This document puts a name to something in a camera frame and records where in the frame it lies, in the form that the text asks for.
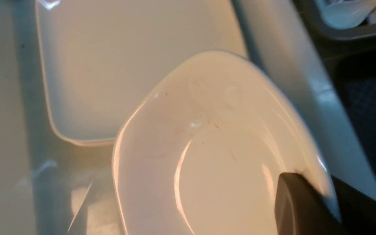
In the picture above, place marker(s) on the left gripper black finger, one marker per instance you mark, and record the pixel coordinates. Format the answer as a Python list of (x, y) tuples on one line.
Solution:
[(299, 209)]

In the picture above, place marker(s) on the white bowl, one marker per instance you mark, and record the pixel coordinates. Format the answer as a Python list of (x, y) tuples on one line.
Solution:
[(203, 152)]

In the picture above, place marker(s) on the black plastic serving tray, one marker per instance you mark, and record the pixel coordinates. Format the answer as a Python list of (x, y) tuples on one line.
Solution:
[(355, 80)]

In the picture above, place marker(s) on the brown plastic spoon bin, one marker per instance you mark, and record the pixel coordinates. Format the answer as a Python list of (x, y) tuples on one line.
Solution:
[(310, 14)]

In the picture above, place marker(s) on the pile of white spoons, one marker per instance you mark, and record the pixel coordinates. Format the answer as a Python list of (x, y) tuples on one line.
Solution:
[(347, 14)]

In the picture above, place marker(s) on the stack of white square plates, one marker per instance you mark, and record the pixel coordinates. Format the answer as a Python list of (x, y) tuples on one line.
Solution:
[(100, 58)]

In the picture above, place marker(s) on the large white plastic tub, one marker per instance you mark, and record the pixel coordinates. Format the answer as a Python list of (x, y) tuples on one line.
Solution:
[(49, 186)]

